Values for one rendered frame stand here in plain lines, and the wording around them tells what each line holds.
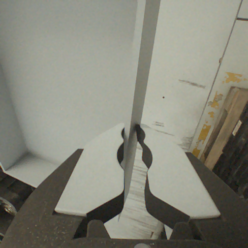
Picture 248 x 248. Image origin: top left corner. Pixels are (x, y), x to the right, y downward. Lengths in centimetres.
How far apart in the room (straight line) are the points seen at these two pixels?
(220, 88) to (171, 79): 79
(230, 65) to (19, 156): 108
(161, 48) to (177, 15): 6
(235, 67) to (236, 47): 11
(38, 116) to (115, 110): 12
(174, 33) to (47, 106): 27
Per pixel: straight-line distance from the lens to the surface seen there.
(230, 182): 100
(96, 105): 17
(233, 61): 110
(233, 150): 100
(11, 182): 52
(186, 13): 35
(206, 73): 35
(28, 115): 25
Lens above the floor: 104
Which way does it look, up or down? 57 degrees down
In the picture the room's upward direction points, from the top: 147 degrees counter-clockwise
